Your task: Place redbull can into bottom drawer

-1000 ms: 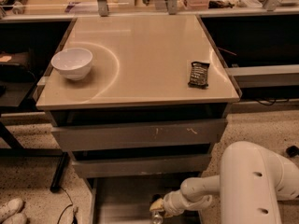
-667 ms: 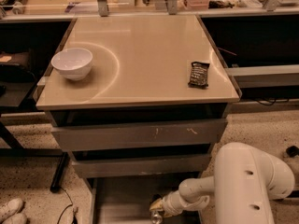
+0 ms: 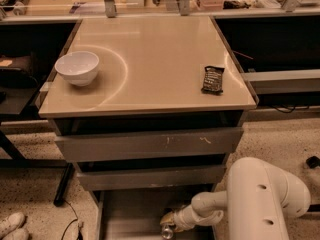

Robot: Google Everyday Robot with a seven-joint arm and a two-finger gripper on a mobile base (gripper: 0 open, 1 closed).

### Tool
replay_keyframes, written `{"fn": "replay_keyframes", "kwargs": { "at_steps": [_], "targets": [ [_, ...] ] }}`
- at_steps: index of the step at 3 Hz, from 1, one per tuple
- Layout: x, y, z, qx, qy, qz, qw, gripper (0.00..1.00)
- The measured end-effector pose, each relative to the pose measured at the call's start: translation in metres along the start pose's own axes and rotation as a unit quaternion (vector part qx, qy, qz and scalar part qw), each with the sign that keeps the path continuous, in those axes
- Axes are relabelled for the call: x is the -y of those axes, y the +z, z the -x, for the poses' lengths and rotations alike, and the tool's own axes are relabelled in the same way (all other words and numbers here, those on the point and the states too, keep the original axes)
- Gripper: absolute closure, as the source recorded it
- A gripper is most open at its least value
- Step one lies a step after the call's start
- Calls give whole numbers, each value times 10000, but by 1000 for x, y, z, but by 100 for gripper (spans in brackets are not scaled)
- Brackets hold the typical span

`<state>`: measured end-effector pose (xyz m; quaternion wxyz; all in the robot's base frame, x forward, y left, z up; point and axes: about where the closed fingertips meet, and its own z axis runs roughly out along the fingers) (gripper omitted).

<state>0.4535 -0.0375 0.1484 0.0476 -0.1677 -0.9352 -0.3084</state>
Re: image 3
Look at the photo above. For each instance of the black snack bar packet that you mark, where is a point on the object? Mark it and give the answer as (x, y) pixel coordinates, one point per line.
(213, 78)

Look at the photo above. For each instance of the white ceramic bowl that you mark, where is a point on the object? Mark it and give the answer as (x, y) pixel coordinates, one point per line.
(78, 68)

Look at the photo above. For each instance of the black chair caster upper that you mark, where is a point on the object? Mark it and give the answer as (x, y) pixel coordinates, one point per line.
(313, 162)

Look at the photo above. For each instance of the white shoe lower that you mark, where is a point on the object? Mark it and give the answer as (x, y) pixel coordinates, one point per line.
(18, 234)

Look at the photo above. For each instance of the grey open bottom drawer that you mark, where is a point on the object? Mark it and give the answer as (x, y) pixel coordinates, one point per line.
(135, 214)

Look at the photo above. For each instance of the silver redbull can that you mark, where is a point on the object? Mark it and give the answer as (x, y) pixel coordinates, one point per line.
(167, 232)

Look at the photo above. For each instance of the grey top drawer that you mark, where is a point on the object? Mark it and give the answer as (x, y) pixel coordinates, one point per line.
(151, 144)

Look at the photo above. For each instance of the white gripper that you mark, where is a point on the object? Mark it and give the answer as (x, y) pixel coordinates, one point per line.
(179, 218)

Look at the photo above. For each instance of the grey metal post left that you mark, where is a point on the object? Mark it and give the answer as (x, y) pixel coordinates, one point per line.
(110, 8)

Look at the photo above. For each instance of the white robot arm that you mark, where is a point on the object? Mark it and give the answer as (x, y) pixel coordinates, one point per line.
(258, 199)

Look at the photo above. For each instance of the black table leg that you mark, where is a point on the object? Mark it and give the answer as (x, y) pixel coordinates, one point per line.
(67, 174)

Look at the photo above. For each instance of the grey middle drawer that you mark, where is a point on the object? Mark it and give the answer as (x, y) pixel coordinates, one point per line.
(151, 178)

